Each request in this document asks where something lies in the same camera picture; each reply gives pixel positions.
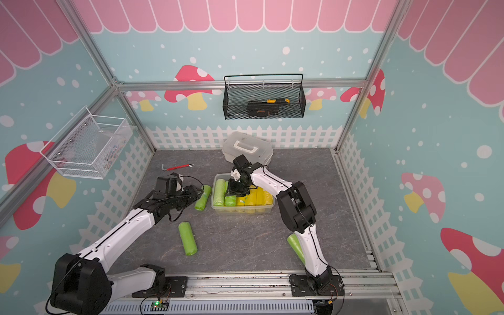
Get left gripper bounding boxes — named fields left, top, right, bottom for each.
left=168, top=184, right=204, bottom=211

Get light green roll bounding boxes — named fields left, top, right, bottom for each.
left=213, top=178, right=227, bottom=207

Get clear plastic storage box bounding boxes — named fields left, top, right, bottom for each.
left=211, top=174, right=275, bottom=215

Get yellow roll with blue label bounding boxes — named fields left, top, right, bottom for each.
left=256, top=187, right=265, bottom=206

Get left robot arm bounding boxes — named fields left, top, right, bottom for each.
left=45, top=173, right=204, bottom=314

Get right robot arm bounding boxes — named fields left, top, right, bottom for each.
left=228, top=155, right=333, bottom=292

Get black tool in basket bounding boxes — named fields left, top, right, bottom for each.
left=246, top=101, right=280, bottom=118

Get yellow black screwdriver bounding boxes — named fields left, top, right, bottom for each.
left=257, top=98, right=290, bottom=104

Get small circuit board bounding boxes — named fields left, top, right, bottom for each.
left=150, top=301, right=169, bottom=312

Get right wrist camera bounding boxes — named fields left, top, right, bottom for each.
left=230, top=169, right=241, bottom=181

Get red handled hex key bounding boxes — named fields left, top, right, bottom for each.
left=161, top=164, right=194, bottom=171

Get white lidded case with handle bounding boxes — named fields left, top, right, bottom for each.
left=223, top=131, right=274, bottom=165

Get black wire mesh basket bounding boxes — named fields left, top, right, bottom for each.
left=223, top=73, right=307, bottom=119

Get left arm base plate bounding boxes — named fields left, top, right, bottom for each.
left=132, top=276, right=188, bottom=298

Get white wire basket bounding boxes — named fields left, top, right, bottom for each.
left=39, top=107, right=133, bottom=180

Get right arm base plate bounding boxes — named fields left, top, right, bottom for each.
left=289, top=274, right=345, bottom=298

